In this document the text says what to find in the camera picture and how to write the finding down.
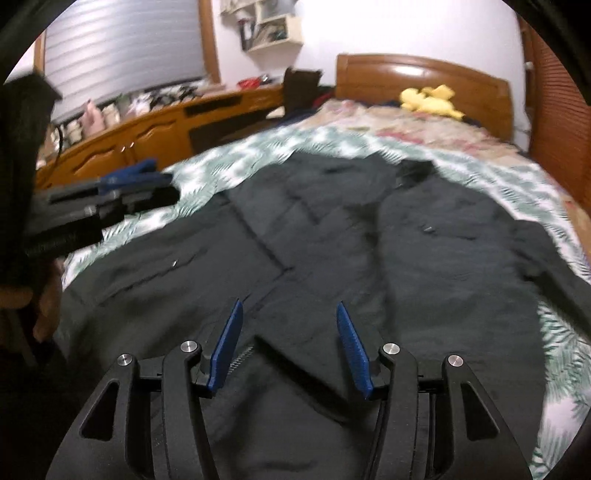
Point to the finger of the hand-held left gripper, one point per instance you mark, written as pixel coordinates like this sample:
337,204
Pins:
131,171
143,196

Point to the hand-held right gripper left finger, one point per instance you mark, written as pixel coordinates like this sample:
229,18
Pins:
228,341

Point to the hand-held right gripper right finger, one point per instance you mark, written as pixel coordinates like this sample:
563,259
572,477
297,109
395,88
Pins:
353,341

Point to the black jacket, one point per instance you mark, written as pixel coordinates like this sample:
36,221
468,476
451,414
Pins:
295,258

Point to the person's left hand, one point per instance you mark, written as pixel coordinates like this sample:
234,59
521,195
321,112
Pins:
48,304

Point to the wooden desk cabinet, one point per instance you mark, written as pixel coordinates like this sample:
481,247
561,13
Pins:
152,134

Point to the grey window blind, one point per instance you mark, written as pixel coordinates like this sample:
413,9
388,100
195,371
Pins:
124,41

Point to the red desk item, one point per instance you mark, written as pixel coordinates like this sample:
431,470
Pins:
248,84

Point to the dark brown chair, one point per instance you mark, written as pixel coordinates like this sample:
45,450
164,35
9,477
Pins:
300,90

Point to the floral quilt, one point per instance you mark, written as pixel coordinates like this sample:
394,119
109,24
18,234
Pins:
415,127

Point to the fern print blanket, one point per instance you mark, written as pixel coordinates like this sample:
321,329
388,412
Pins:
517,184

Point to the yellow plush toy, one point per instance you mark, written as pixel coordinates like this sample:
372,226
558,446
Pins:
431,102

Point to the wooden bed headboard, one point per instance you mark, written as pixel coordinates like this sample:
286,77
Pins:
415,74

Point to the wooden window frame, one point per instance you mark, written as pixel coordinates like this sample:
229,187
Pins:
210,41

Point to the white wall shelf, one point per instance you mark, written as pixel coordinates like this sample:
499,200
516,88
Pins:
272,27

